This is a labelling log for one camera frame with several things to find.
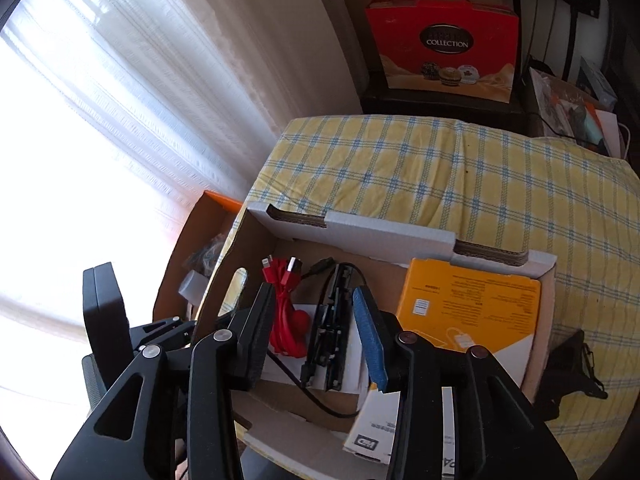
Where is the translucent plastic cup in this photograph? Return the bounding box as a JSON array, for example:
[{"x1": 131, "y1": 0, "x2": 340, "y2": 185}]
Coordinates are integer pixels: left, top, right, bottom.
[{"x1": 179, "y1": 270, "x2": 208, "y2": 306}]

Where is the yellow and white hard-drive box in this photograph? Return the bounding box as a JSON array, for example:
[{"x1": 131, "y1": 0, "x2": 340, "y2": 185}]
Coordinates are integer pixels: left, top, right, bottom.
[{"x1": 342, "y1": 258, "x2": 543, "y2": 466}]

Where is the red cable bundle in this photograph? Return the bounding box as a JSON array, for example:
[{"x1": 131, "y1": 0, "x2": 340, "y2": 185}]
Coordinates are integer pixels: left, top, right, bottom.
[{"x1": 261, "y1": 256, "x2": 313, "y2": 360}]

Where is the grey-blue box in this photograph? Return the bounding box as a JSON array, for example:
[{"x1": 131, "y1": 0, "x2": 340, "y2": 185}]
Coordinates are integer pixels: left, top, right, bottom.
[{"x1": 580, "y1": 57, "x2": 618, "y2": 111}]

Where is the white and brown cardboard tray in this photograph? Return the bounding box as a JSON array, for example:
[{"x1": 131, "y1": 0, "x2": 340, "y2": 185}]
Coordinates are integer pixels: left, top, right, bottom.
[{"x1": 197, "y1": 202, "x2": 558, "y2": 468}]

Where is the black plastic object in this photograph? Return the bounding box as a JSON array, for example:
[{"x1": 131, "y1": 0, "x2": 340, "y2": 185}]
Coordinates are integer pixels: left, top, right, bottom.
[{"x1": 537, "y1": 329, "x2": 608, "y2": 421}]

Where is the yellow plaid tablecloth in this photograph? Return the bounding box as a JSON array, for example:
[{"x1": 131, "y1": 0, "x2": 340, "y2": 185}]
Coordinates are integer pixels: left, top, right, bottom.
[{"x1": 245, "y1": 115, "x2": 640, "y2": 480}]

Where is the orange cardboard box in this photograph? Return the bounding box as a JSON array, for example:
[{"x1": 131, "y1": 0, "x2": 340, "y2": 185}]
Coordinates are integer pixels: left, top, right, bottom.
[{"x1": 152, "y1": 190, "x2": 246, "y2": 321}]

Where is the red Collection box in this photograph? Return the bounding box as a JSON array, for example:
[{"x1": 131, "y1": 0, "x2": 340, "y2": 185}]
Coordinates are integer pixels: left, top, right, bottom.
[{"x1": 364, "y1": 0, "x2": 521, "y2": 106}]

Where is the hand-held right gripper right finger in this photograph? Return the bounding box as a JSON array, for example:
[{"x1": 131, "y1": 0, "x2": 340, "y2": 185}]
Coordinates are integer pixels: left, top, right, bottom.
[{"x1": 352, "y1": 285, "x2": 576, "y2": 480}]

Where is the dark brown cabinet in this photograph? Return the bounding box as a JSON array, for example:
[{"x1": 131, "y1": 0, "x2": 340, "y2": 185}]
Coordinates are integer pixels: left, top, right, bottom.
[{"x1": 360, "y1": 82, "x2": 536, "y2": 136}]

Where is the clear bag of dried herbs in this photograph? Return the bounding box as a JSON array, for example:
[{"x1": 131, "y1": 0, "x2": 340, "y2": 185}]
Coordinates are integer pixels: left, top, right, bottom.
[{"x1": 182, "y1": 237, "x2": 223, "y2": 273}]

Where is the white sheer curtain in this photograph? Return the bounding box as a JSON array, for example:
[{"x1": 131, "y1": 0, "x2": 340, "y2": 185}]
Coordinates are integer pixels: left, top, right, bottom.
[{"x1": 0, "y1": 0, "x2": 281, "y2": 411}]

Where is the black hard-drive bracket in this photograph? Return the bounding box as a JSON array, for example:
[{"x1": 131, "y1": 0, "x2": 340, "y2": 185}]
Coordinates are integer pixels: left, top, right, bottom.
[{"x1": 300, "y1": 262, "x2": 358, "y2": 392}]

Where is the white thick curtain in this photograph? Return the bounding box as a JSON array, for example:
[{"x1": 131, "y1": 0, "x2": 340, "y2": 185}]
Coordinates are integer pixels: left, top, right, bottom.
[{"x1": 165, "y1": 0, "x2": 366, "y2": 196}]

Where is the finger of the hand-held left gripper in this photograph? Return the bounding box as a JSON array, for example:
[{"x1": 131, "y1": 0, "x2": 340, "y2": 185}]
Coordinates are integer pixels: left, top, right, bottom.
[{"x1": 82, "y1": 262, "x2": 196, "y2": 391}]

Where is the clear plastic bag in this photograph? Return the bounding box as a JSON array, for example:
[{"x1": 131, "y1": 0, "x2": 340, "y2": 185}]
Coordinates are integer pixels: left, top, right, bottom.
[{"x1": 527, "y1": 67, "x2": 586, "y2": 136}]

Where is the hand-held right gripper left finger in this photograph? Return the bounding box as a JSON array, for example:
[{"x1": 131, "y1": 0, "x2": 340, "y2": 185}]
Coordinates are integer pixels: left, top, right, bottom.
[{"x1": 50, "y1": 282, "x2": 277, "y2": 480}]

